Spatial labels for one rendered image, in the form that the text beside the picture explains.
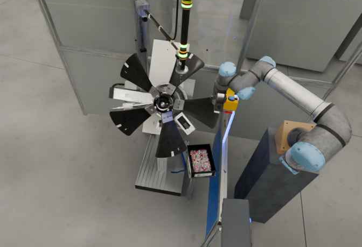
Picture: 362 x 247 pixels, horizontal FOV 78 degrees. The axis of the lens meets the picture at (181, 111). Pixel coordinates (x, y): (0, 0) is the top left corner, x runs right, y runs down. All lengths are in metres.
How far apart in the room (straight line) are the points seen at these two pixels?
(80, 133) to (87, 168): 0.50
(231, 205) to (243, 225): 0.09
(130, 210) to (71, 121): 1.37
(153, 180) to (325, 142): 1.74
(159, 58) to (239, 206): 1.11
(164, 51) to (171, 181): 1.29
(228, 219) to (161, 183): 1.38
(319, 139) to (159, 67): 1.13
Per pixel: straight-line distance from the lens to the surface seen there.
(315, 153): 0.93
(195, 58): 1.40
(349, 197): 3.03
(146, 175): 2.38
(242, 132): 2.72
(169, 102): 1.37
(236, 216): 1.04
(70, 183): 2.60
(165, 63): 1.65
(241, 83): 1.05
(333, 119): 0.98
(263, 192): 1.87
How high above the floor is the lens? 2.20
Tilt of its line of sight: 47 degrees down
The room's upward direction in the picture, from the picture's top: 5 degrees clockwise
